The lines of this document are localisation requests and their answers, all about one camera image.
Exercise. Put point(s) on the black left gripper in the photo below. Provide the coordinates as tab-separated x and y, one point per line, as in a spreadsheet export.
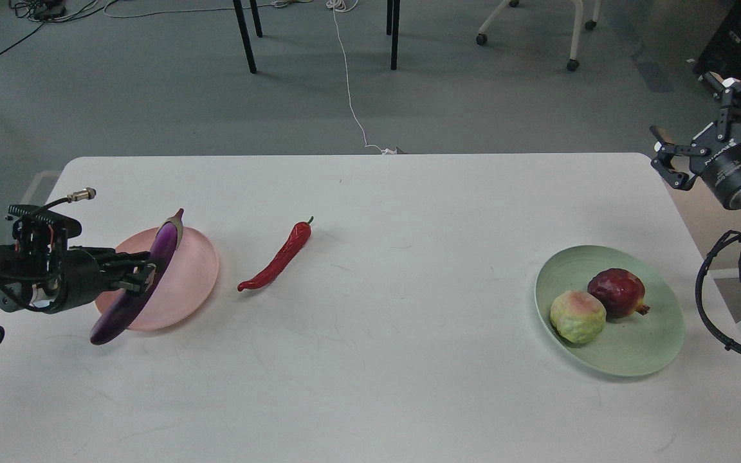
82	278

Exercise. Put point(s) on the purple eggplant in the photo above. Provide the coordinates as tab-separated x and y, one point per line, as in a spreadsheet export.
126	307

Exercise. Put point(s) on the red pomegranate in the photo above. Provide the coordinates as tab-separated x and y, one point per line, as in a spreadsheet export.
620	292

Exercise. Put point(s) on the green pink custard apple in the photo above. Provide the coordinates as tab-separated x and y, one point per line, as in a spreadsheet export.
578	317

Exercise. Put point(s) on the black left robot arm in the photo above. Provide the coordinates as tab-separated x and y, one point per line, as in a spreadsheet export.
39	272

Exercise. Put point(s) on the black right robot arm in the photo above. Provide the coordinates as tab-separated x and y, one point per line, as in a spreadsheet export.
680	165

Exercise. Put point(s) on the pink plate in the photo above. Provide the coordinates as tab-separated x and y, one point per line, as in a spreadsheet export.
185	286

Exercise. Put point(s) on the white wheeled chair base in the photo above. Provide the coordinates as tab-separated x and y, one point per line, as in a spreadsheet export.
580	22

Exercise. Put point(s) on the red chili pepper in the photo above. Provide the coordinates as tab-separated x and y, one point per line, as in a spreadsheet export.
298	238

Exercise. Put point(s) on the green plate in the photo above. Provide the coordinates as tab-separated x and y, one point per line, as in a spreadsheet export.
636	345

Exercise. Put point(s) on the black table leg left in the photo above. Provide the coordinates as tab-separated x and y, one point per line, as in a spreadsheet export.
244	30

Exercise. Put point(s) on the black table leg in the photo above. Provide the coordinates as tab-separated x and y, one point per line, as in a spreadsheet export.
393	8
244	30

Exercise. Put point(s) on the black table leg right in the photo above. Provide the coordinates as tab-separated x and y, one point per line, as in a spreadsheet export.
393	8

